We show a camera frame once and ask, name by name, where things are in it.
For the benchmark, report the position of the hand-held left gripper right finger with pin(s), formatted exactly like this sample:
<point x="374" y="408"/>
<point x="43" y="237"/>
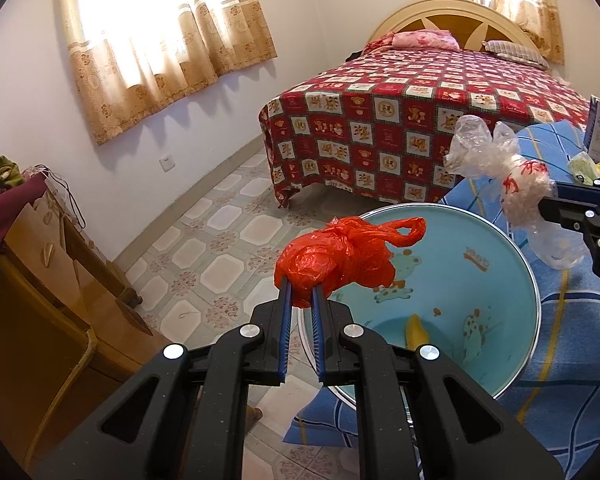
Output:
<point x="318" y="335"/>

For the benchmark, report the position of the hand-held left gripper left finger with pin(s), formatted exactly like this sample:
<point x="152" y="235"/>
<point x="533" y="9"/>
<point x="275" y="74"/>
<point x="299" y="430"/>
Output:
<point x="283" y="332"/>

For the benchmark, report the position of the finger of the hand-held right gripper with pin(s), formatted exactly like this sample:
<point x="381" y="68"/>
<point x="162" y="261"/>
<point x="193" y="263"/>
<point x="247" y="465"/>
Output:
<point x="565" y="212"/>
<point x="580" y="191"/>

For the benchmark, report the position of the clear plastic bag red print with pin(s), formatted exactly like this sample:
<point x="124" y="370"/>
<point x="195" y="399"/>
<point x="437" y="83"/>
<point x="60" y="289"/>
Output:
<point x="525" y="185"/>

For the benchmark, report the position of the light blue cartoon bin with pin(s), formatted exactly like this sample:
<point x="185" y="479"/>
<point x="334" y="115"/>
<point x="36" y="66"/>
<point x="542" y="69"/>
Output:
<point x="455" y="285"/>

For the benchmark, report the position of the pale yellow-green bag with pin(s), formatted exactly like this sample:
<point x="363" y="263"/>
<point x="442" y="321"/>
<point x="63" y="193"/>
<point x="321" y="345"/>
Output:
<point x="585" y="167"/>

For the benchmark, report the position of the blue and white carton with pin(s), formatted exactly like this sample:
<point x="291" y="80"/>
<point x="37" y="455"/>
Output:
<point x="599" y="127"/>

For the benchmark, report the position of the wooden furniture leg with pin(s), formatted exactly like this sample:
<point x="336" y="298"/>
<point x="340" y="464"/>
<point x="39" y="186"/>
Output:
<point x="254" y="417"/>

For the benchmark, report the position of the yellow item in bin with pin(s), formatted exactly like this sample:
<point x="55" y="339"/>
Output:
<point x="417" y="332"/>

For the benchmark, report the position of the blue plaid cloth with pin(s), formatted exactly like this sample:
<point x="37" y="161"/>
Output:
<point x="570" y="350"/>

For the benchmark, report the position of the striped grey pillow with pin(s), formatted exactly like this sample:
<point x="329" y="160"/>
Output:
<point x="517" y="54"/>

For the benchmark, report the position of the narrow beige patterned curtain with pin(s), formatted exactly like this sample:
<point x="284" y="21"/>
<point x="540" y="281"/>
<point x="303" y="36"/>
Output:
<point x="535" y="15"/>

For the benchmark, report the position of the red checkered bear bedspread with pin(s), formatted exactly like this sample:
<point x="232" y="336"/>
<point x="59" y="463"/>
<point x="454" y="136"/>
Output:
<point x="405" y="110"/>

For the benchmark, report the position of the cream wooden headboard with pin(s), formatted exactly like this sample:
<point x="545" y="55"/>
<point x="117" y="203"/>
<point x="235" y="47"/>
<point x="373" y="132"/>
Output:
<point x="475" y="20"/>

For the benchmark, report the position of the pink pillow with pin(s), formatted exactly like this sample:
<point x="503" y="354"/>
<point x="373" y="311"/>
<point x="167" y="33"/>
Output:
<point x="420" y="40"/>

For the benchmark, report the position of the wooden cabinet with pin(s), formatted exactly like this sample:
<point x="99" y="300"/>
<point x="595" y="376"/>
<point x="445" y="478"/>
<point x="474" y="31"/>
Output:
<point x="40" y="360"/>

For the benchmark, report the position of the maroon cloth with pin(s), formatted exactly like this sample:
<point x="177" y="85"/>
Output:
<point x="5" y="210"/>

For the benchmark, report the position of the wide beige patterned curtain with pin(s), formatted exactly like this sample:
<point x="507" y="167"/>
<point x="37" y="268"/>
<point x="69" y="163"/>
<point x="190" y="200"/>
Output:
<point x="170" y="50"/>

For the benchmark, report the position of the green cloth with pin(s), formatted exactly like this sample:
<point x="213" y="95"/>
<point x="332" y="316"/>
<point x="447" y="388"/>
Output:
<point x="2" y="170"/>

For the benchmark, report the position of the white wall socket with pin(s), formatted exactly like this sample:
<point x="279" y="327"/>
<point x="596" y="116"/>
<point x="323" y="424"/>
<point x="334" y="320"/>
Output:
<point x="167" y="163"/>

